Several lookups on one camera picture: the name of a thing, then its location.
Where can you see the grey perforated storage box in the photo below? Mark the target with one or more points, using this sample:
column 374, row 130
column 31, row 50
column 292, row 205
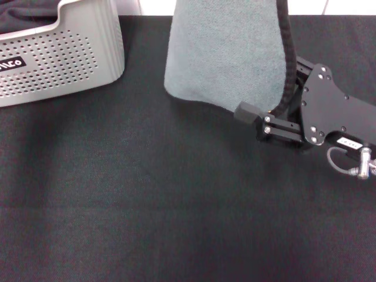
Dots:
column 67, row 50

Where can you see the dark crumpled cloth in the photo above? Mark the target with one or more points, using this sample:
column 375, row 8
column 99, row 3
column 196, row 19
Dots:
column 23, row 14

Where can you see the black tablecloth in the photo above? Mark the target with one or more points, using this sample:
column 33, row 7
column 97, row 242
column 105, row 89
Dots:
column 147, row 191

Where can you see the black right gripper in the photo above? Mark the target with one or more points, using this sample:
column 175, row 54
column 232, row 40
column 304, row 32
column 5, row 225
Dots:
column 323, row 105

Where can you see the grey yellow towel black trim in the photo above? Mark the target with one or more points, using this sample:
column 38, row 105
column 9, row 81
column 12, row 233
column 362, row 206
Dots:
column 223, row 50

